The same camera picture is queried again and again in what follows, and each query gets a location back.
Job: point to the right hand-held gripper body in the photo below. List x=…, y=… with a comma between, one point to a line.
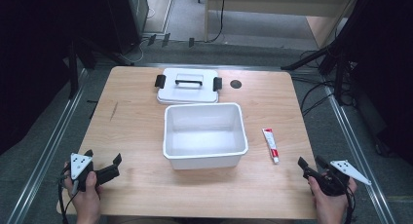
x=337, y=173

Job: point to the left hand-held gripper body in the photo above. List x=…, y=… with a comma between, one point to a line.
x=79, y=164

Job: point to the person's right hand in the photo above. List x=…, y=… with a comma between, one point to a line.
x=329, y=203

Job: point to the person's left hand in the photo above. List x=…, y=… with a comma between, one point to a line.
x=85, y=198

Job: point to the white and red ointment tube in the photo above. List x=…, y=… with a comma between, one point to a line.
x=270, y=145

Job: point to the black metal stand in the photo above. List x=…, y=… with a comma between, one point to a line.
x=74, y=68

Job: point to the white plastic storage box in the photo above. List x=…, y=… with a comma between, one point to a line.
x=204, y=136

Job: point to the dark round table grommet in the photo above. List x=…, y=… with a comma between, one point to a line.
x=235, y=84

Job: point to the black tripod stand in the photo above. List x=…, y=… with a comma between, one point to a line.
x=328, y=55

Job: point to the black floor tape piece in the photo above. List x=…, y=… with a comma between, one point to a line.
x=166, y=40
x=191, y=42
x=151, y=39

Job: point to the black cabinet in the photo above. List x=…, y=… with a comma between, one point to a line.
x=125, y=19

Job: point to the light wooden furniture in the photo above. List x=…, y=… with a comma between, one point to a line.
x=276, y=3

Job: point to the metal floor rail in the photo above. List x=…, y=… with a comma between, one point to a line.
x=42, y=152
x=360, y=159

